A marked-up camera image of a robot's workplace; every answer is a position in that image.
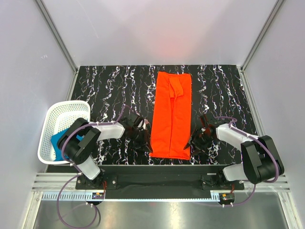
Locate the purple cable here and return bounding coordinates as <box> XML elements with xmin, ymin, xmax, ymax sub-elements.
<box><xmin>194</xmin><ymin>116</ymin><xmax>279</xmax><ymax>207</ymax></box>
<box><xmin>57</xmin><ymin>104</ymin><xmax>134</xmax><ymax>229</ymax></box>

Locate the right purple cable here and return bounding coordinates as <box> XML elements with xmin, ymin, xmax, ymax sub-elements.
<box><xmin>194</xmin><ymin>116</ymin><xmax>279</xmax><ymax>207</ymax></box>

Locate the blue t-shirt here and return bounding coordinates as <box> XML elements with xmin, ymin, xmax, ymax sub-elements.
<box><xmin>50</xmin><ymin>127</ymin><xmax>83</xmax><ymax>162</ymax></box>

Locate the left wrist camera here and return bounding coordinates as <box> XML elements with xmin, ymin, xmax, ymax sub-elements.
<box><xmin>127</xmin><ymin>114</ymin><xmax>146</xmax><ymax>130</ymax></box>

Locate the slotted cable duct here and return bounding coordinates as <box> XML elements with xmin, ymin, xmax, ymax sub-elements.
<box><xmin>42</xmin><ymin>191</ymin><xmax>220</xmax><ymax>202</ymax></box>

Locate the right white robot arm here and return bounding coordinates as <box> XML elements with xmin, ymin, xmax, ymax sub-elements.
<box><xmin>184</xmin><ymin>121</ymin><xmax>285</xmax><ymax>189</ymax></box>

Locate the white plastic laundry basket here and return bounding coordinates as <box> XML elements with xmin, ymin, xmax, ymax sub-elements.
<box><xmin>37</xmin><ymin>100</ymin><xmax>91</xmax><ymax>165</ymax></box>

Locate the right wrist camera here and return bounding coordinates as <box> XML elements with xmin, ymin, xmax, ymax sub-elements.
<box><xmin>200</xmin><ymin>114</ymin><xmax>224</xmax><ymax>129</ymax></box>

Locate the orange t-shirt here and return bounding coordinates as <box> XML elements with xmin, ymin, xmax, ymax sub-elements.
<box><xmin>150</xmin><ymin>72</ymin><xmax>192</xmax><ymax>160</ymax></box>

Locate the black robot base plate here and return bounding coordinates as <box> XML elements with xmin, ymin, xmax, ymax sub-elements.
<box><xmin>76</xmin><ymin>165</ymin><xmax>244</xmax><ymax>196</ymax></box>

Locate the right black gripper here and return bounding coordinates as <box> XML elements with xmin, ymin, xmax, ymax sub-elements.
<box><xmin>183</xmin><ymin>128</ymin><xmax>214</xmax><ymax>156</ymax></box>

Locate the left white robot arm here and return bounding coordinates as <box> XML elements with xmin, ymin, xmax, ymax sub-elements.
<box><xmin>57</xmin><ymin>114</ymin><xmax>153</xmax><ymax>189</ymax></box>

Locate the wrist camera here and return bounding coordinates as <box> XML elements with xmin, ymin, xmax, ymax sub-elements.
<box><xmin>127</xmin><ymin>114</ymin><xmax>146</xmax><ymax>130</ymax></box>
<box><xmin>200</xmin><ymin>114</ymin><xmax>224</xmax><ymax>129</ymax></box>

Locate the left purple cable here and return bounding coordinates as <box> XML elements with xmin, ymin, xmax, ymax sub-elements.
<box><xmin>57</xmin><ymin>104</ymin><xmax>134</xmax><ymax>229</ymax></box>

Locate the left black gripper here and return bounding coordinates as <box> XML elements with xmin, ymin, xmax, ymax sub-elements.
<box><xmin>130</xmin><ymin>128</ymin><xmax>153</xmax><ymax>154</ymax></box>

